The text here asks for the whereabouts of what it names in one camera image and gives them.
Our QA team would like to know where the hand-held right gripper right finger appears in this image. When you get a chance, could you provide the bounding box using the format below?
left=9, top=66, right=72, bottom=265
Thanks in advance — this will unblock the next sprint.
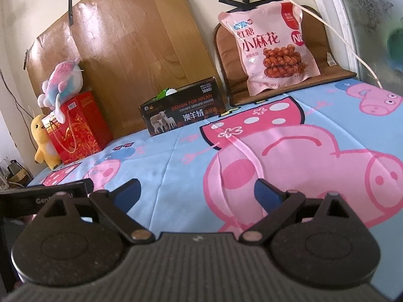
left=241, top=179, right=351, bottom=245

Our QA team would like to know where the pink snack bag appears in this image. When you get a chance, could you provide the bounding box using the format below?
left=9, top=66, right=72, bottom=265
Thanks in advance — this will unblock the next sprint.
left=218, top=1, right=322, bottom=95

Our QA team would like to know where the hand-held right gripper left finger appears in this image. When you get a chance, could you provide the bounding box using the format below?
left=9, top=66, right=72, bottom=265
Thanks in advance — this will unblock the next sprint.
left=38, top=179, right=155, bottom=245

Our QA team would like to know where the black box with sheep print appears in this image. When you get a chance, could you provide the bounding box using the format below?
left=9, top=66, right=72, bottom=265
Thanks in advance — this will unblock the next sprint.
left=139, top=76, right=228, bottom=137

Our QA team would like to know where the red gift box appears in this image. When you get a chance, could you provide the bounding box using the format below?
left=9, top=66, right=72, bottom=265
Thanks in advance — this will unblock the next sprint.
left=42, top=91, right=114, bottom=164

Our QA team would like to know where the white cable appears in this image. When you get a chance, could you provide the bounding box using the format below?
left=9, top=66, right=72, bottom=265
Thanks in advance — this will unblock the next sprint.
left=249, top=0, right=385, bottom=90

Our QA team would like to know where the cartoon pig printed blanket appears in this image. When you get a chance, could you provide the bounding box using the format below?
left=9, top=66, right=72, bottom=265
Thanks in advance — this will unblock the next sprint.
left=27, top=80, right=403, bottom=302

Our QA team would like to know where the yellow plush duck toy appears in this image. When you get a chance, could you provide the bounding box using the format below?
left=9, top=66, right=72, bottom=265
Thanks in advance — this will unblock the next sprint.
left=30, top=114, right=62, bottom=170

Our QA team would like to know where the green snack packet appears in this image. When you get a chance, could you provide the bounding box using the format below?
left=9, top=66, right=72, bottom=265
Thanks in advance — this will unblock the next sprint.
left=156, top=87, right=178, bottom=99

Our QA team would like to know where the wooden board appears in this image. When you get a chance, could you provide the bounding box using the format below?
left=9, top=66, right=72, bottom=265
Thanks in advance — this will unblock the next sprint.
left=25, top=0, right=230, bottom=139

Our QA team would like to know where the pastel plush unicorn toy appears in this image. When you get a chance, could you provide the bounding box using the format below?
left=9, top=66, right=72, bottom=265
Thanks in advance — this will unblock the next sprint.
left=37, top=57, right=85, bottom=123

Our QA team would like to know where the green object behind glass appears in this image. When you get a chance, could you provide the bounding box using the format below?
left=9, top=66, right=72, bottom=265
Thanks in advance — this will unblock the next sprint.
left=386, top=27, right=403, bottom=70

